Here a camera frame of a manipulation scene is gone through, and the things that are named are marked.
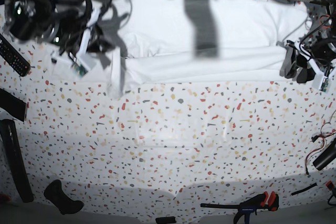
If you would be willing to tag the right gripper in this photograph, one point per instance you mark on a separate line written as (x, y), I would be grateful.
(81, 40)

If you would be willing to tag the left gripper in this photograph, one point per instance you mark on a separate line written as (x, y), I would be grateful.
(323, 67)

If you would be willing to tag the white T-shirt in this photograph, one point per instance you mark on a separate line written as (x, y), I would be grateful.
(174, 41)

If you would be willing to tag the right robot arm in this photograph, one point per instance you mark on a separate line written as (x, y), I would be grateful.
(37, 19)

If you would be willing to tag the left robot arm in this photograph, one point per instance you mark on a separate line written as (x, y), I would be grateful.
(323, 27)

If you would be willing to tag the black remote control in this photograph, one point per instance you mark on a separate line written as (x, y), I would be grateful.
(14, 58)

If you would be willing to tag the black cylinder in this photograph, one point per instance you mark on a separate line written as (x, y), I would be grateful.
(326, 157)

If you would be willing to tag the black orange bar clamp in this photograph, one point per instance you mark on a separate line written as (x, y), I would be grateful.
(250, 206)

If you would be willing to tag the terrazzo pattern tablecloth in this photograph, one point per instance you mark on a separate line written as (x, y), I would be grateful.
(164, 149)

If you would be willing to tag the black game controller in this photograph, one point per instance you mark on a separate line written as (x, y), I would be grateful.
(65, 205)

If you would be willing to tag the small black box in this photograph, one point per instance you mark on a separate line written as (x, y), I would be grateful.
(165, 220)

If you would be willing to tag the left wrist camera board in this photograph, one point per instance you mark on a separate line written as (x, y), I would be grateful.
(324, 87)

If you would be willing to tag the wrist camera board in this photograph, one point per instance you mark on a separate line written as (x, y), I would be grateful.
(78, 70)
(324, 87)

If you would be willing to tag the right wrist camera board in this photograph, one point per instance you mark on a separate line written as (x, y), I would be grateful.
(78, 70)

